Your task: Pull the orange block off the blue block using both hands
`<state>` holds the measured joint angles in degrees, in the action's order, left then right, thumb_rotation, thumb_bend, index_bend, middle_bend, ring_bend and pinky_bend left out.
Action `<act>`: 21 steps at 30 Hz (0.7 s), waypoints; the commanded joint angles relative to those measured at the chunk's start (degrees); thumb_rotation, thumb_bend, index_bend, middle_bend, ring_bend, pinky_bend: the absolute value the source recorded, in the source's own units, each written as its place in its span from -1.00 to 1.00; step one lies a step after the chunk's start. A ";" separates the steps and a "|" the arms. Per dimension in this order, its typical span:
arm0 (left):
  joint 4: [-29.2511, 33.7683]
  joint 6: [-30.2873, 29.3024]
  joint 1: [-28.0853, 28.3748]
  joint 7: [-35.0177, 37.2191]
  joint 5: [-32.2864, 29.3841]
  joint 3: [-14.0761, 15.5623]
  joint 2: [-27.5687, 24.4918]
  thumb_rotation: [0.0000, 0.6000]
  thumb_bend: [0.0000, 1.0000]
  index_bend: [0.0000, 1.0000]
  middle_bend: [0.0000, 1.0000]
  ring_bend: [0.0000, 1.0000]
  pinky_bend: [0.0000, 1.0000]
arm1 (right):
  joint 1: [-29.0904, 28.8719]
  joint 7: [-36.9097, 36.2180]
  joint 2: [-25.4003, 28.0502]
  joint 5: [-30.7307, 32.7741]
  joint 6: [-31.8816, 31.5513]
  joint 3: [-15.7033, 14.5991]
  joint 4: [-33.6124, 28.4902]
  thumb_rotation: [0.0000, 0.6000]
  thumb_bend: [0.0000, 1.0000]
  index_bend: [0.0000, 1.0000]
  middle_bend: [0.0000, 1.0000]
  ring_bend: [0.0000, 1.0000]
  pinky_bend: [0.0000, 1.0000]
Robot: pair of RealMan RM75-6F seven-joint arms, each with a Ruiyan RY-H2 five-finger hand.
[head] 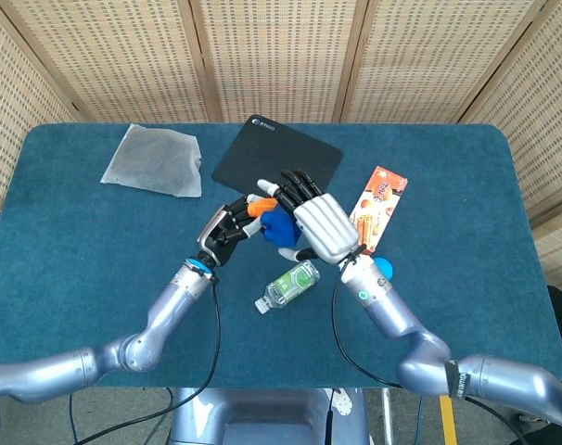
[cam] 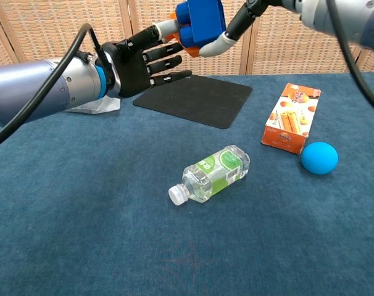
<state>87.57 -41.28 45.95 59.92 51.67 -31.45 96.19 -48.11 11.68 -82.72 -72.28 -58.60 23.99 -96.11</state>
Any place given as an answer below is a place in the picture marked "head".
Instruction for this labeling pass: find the orange snack box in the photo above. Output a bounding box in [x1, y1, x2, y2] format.
[349, 165, 410, 256]

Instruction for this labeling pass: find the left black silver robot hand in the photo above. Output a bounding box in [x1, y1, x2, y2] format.
[196, 194, 264, 268]

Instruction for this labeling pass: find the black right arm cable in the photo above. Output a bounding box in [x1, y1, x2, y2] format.
[330, 271, 405, 388]

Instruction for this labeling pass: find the black mouse pad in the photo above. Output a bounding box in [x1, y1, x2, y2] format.
[211, 114, 345, 197]

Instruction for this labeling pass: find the blue orange toy object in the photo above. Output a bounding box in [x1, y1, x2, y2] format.
[247, 197, 305, 245]

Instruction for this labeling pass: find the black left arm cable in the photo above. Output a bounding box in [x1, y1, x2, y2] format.
[70, 276, 223, 444]

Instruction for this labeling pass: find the clear green-label water bottle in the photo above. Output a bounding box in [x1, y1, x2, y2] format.
[254, 260, 321, 314]

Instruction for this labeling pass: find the black strap on arm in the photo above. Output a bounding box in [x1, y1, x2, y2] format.
[443, 359, 472, 399]

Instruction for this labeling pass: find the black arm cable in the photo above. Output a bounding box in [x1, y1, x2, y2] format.
[330, 271, 405, 388]
[70, 276, 223, 444]

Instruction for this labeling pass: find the blue felt table cover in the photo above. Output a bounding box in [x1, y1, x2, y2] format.
[0, 121, 562, 389]

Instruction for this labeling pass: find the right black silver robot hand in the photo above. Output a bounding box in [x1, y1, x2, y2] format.
[256, 169, 362, 264]

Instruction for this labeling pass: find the clear plastic bag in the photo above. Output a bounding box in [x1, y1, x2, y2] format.
[99, 122, 203, 199]

